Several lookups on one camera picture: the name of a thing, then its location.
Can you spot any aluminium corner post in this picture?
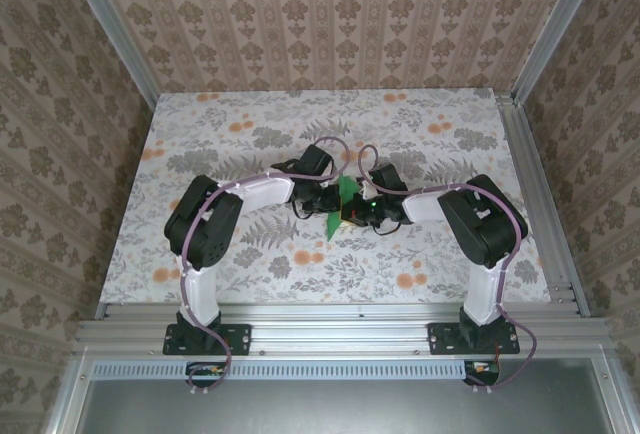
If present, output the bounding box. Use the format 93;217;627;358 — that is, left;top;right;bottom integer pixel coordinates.
62;0;162;111
510;0;610;105

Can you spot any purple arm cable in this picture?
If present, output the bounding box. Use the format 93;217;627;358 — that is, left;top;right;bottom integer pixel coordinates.
358;143;539;395
177;135;351;398

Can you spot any green square paper sheet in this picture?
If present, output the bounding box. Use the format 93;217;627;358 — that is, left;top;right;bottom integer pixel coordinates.
325;173;362;242

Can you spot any grey metal panel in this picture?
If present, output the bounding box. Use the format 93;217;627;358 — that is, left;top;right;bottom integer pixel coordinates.
79;358;611;434

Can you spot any grey slotted cable duct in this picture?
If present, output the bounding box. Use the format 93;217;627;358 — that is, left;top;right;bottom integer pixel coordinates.
91;359;466;378

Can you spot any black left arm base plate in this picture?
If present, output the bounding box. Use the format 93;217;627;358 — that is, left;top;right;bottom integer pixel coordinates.
163;322;253;357

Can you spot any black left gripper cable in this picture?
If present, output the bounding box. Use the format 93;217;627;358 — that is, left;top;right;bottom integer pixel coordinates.
291;197;317;221

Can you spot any aluminium side rail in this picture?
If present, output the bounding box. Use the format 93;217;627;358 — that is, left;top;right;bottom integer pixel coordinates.
494;93;592;319

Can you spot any aluminium frame bar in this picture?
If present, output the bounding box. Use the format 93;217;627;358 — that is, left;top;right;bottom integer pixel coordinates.
43;353;96;434
589;356;634;434

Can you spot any black controller board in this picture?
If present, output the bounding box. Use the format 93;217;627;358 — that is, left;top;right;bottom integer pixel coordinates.
462;359;502;388
185;361;227;389

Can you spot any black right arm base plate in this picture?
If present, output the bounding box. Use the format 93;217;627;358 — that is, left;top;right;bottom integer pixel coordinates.
428;322;521;357

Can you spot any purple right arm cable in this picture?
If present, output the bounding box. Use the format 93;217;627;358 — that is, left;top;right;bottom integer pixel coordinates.
358;143;539;395

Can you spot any aluminium front rail beam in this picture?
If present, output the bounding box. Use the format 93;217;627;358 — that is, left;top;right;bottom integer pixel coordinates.
72;302;614;361

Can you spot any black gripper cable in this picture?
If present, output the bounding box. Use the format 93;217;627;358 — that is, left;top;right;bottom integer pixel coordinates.
291;197;317;221
371;217;402;236

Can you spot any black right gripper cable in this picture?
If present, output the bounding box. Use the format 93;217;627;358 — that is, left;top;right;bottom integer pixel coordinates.
371;217;402;236

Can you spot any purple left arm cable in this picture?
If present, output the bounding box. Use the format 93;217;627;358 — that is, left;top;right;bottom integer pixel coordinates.
177;135;351;398

